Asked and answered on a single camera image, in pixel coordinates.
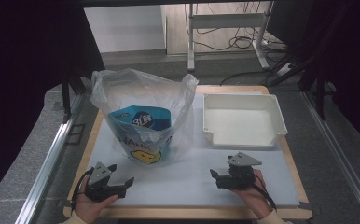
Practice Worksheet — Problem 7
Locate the person's left hand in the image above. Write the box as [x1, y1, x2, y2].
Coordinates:
[74, 177, 120, 224]

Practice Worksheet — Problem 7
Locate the white plastic tray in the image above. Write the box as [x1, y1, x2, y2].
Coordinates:
[201, 92, 289, 149]

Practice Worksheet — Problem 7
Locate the aluminium rail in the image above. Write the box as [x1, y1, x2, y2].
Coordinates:
[301, 91, 360, 224]
[14, 92, 87, 224]

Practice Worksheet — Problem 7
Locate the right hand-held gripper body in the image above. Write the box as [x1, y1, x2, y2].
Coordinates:
[216, 152, 262, 190]

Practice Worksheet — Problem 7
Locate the white power strip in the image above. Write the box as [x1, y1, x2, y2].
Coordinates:
[275, 62, 295, 77]

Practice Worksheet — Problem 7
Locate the person's right hand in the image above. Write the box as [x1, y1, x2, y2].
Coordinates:
[231, 168, 274, 220]

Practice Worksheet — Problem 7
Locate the clear plastic bag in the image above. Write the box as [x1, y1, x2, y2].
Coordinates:
[89, 68, 200, 166]

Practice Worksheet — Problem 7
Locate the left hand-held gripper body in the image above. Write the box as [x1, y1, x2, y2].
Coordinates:
[84, 161, 128, 203]

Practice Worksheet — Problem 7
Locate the black metal stand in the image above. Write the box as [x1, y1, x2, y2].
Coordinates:
[266, 46, 338, 121]
[60, 69, 88, 123]

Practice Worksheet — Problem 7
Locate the white table mat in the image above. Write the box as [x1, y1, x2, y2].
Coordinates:
[84, 91, 301, 208]

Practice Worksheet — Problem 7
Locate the blue snack pouch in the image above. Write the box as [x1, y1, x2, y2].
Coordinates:
[107, 105, 173, 158]

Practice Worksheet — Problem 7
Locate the white metal desk frame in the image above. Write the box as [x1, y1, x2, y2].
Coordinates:
[186, 1, 271, 73]

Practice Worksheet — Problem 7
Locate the tangle of black floor cables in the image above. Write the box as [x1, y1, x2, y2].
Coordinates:
[184, 1, 289, 53]

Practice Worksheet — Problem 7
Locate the black floor bracket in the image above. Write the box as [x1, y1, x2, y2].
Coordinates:
[65, 123, 87, 146]

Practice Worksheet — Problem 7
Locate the dark curtain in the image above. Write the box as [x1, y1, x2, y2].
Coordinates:
[0, 0, 107, 209]
[293, 0, 360, 153]

